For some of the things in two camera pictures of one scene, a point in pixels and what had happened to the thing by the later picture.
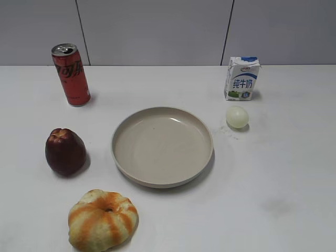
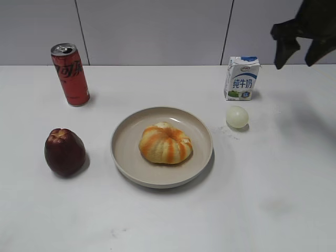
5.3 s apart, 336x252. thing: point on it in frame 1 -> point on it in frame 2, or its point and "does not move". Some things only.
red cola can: (71, 73) does not move
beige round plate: (162, 147) does not move
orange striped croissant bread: (102, 220) -> (163, 143)
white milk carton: (240, 81) does not move
